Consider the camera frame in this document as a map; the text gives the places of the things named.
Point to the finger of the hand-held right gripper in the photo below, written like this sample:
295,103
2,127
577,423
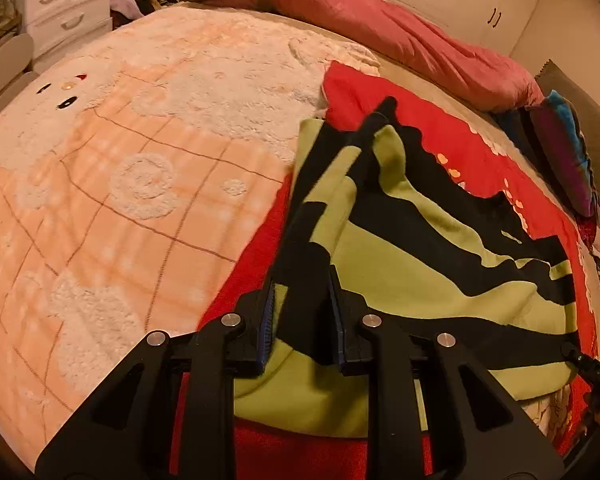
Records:
575,355

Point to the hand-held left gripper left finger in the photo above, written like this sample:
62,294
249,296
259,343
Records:
267,320

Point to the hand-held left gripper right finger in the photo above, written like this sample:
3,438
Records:
337,320

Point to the green black striped sweater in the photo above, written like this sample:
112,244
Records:
405,270

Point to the red patterned cloth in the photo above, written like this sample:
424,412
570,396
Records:
587,225

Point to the colourful striped pillow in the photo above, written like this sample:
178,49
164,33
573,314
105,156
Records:
560,150

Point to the white peach fluffy blanket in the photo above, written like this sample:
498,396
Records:
130,160

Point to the red floral blanket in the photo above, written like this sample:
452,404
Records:
480,130

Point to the beige bed sheet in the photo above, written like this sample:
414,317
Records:
385,62

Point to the pink duvet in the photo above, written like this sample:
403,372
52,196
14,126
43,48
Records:
405,35

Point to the white drawer unit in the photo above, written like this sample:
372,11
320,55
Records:
65,15

